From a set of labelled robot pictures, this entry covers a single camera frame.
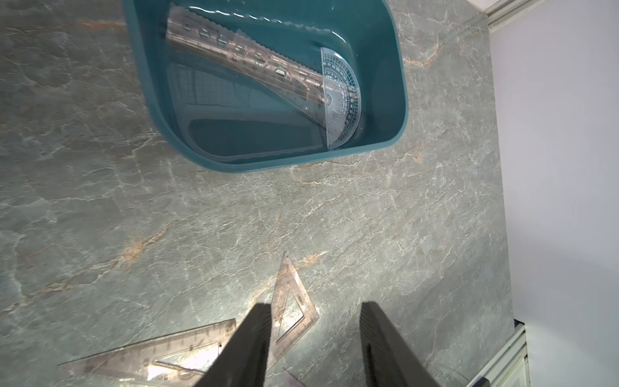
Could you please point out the grey straight ruler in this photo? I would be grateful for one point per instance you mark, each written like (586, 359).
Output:
(182, 29)

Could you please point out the pink long triangle ruler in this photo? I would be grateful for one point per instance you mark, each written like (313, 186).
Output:
(178, 359)

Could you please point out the pink small triangle ruler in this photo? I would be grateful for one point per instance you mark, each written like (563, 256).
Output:
(293, 312)

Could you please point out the blue protractor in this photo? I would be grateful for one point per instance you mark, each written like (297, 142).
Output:
(342, 98)

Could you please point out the teal plastic storage box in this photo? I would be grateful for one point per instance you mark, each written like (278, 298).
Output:
(362, 32)

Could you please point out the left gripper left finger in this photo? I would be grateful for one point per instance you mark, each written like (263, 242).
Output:
(243, 362)

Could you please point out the aluminium rail front frame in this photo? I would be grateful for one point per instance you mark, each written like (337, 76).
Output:
(510, 366)

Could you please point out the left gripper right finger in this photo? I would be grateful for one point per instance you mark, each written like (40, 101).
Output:
(388, 360)

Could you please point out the clear straight ruler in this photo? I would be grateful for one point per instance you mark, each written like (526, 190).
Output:
(221, 112)

